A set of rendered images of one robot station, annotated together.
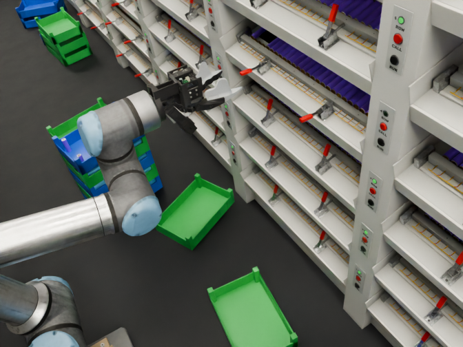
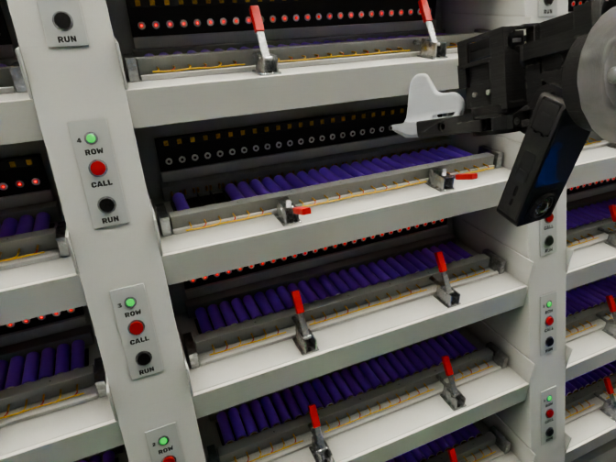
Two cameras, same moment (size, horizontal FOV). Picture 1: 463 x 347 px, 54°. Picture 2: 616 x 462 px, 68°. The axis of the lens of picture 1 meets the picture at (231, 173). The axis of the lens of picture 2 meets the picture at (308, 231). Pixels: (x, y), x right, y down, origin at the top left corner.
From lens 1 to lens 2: 129 cm
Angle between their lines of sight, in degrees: 77
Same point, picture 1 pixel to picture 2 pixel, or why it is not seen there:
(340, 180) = (474, 289)
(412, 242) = (577, 258)
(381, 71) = not seen: hidden behind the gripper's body
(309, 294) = not seen: outside the picture
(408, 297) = (592, 346)
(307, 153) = (409, 310)
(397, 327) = (587, 426)
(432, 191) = (584, 156)
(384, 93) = not seen: hidden behind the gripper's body
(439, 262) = (601, 248)
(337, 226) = (483, 388)
